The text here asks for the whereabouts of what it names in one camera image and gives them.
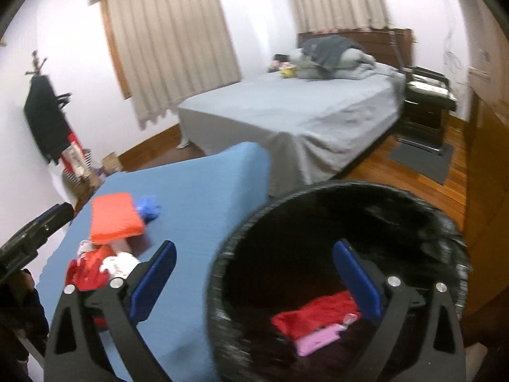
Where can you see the black hanging garment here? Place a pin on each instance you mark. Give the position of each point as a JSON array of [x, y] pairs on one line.
[[45, 119]]

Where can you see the dark wooden headboard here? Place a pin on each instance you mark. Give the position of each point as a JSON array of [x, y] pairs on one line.
[[397, 43]]

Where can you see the wide beige curtain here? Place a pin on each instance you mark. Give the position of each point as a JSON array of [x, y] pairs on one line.
[[171, 43]]

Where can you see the blue glove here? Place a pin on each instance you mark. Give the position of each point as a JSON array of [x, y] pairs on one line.
[[149, 207]]

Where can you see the light grey quilt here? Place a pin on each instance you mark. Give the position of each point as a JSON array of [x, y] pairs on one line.
[[358, 64]]

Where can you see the red cloth bag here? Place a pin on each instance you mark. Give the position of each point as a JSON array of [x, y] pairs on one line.
[[89, 272]]

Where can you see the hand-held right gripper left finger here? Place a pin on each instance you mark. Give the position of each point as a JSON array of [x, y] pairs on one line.
[[153, 282]]

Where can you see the pink toy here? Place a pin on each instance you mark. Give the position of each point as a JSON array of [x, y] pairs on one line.
[[278, 65]]

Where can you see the bed with grey sheet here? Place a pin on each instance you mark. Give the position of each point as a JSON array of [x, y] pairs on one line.
[[298, 115]]

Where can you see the black bag beside bed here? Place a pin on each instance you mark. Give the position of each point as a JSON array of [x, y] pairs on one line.
[[425, 103]]

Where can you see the brown paper bag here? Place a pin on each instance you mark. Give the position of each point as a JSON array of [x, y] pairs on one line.
[[112, 163]]

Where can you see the yellow toy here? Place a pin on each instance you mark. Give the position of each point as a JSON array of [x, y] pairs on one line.
[[288, 72]]

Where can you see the wooden coat rack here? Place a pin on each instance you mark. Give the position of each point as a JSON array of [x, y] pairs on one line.
[[36, 63]]

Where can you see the wooden wardrobe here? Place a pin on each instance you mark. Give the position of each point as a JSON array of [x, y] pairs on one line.
[[489, 191]]

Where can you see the striped red white bag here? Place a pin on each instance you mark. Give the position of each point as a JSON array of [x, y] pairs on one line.
[[75, 159]]

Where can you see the grey floor mat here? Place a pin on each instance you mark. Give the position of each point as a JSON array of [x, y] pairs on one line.
[[421, 161]]

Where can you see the dark grey blanket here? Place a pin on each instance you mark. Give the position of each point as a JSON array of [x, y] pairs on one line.
[[330, 49]]

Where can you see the red garment in basket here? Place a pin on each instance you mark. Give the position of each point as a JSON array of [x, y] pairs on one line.
[[314, 314]]

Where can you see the white paper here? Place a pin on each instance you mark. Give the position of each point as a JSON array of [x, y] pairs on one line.
[[119, 263]]

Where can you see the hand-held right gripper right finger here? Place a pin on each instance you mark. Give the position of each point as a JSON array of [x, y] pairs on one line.
[[358, 282]]

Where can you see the pink garment in basket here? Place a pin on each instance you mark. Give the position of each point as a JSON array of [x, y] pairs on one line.
[[318, 340]]

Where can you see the blue tablecloth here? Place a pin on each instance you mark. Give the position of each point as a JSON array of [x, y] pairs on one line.
[[191, 215]]

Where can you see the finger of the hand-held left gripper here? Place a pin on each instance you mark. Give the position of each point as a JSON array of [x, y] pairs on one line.
[[49, 221]]

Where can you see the black trash bin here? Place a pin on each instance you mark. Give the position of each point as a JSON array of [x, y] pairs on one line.
[[298, 227]]

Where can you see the person's left forearm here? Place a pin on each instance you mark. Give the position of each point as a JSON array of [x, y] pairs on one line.
[[20, 322]]

